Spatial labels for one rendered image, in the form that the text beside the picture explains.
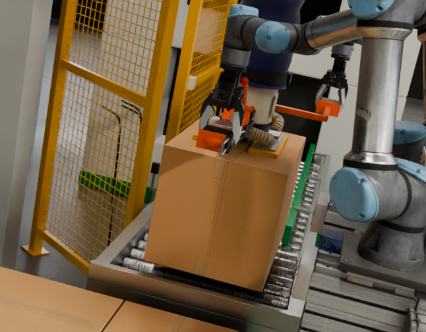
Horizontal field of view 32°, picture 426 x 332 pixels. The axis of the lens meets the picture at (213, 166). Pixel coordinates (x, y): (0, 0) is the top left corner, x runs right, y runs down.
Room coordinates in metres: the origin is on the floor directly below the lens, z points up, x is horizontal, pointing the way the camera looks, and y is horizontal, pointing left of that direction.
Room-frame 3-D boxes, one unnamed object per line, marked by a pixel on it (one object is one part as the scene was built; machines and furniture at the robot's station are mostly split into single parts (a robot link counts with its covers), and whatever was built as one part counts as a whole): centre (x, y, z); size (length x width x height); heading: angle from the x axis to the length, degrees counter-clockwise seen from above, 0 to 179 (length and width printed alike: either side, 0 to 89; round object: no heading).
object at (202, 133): (1.95, 0.01, 1.16); 0.08 x 0.07 x 0.05; 171
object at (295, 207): (3.66, -0.50, 0.60); 1.60 x 0.11 x 0.09; 172
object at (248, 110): (2.30, -0.05, 1.16); 0.10 x 0.08 x 0.06; 81
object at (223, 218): (2.53, -0.08, 0.83); 0.60 x 0.40 x 0.40; 171
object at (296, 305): (3.30, -0.51, 0.50); 2.31 x 0.05 x 0.19; 172
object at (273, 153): (2.53, -0.18, 1.05); 0.34 x 0.10 x 0.05; 171
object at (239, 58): (1.97, 0.00, 1.38); 0.08 x 0.08 x 0.05
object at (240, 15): (1.97, 0.00, 1.46); 0.09 x 0.08 x 0.11; 39
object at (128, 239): (3.39, 0.14, 0.50); 2.31 x 0.05 x 0.19; 172
